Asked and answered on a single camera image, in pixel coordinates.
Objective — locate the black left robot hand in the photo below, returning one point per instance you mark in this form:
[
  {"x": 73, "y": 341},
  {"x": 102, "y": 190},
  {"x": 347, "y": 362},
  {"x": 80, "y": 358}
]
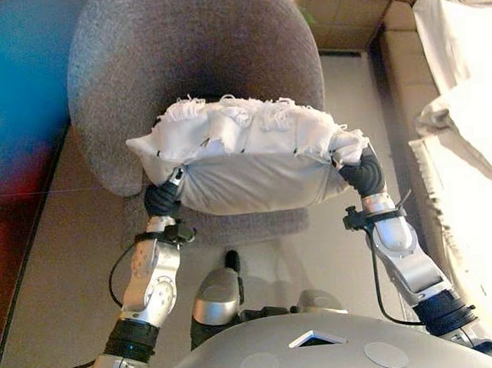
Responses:
[{"x": 162, "y": 201}]

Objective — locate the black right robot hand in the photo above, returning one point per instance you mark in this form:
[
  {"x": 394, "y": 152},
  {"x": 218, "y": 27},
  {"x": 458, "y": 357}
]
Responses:
[{"x": 367, "y": 178}]

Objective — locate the white fringed cushion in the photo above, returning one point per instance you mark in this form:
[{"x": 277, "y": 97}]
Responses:
[{"x": 248, "y": 158}]

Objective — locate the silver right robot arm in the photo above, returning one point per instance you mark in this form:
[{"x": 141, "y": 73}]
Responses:
[{"x": 410, "y": 265}]

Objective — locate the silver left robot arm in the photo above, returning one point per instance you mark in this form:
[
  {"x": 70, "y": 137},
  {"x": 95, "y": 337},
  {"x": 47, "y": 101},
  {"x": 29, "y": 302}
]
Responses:
[{"x": 151, "y": 285}]

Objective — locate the white sofa cover sheet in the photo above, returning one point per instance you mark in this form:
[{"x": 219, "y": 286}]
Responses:
[{"x": 473, "y": 153}]

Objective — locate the beige sofa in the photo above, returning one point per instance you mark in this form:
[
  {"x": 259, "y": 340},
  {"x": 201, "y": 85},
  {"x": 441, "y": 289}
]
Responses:
[{"x": 407, "y": 64}]

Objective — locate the silver right robot leg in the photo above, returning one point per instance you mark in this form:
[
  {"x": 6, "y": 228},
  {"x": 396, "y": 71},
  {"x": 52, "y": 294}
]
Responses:
[{"x": 319, "y": 302}]

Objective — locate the grey upholstered armchair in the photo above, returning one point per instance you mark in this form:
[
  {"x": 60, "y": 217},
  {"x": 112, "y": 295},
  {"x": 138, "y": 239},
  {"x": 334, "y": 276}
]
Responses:
[{"x": 192, "y": 47}]

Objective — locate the beige box side table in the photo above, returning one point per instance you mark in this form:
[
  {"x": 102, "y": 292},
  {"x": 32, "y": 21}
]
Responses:
[{"x": 344, "y": 18}]

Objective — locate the multicoloured patterned rug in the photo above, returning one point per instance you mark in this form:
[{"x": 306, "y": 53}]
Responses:
[{"x": 7, "y": 126}]

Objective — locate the green potted plant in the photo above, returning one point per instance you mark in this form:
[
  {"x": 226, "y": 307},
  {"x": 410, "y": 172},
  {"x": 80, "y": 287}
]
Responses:
[{"x": 307, "y": 15}]

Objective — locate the grey robot torso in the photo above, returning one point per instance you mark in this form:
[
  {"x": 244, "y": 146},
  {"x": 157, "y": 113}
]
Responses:
[{"x": 319, "y": 357}]

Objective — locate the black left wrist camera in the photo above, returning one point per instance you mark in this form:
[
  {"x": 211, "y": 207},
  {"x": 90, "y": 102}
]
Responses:
[{"x": 181, "y": 233}]

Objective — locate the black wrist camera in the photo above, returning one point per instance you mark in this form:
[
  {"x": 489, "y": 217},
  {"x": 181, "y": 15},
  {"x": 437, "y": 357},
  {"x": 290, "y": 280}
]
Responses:
[
  {"x": 352, "y": 219},
  {"x": 181, "y": 233}
]

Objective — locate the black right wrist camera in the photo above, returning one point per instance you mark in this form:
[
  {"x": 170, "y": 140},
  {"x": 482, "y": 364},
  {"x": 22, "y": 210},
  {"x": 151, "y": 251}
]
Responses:
[{"x": 352, "y": 219}]

